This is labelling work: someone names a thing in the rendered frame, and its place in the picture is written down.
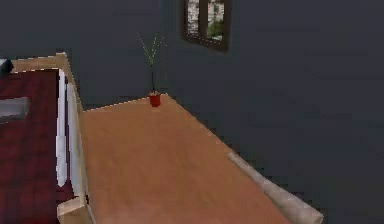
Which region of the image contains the grey flat object on bed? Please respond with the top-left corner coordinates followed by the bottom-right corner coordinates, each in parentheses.
top-left (0, 96), bottom-right (30, 124)

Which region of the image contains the wooden bed with red blanket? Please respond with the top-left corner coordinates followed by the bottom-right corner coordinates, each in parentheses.
top-left (0, 52), bottom-right (96, 224)

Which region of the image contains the house plant in red pot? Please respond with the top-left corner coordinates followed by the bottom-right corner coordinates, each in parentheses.
top-left (136, 31), bottom-right (167, 108)

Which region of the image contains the dark pillow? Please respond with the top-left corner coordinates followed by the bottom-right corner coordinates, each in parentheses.
top-left (0, 58), bottom-right (15, 76)

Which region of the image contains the beige rolled cloth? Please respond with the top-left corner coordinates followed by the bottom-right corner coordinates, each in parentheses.
top-left (227, 152), bottom-right (325, 224)

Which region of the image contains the dark brown framed window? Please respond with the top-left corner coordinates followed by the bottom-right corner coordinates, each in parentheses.
top-left (180, 0), bottom-right (232, 53)

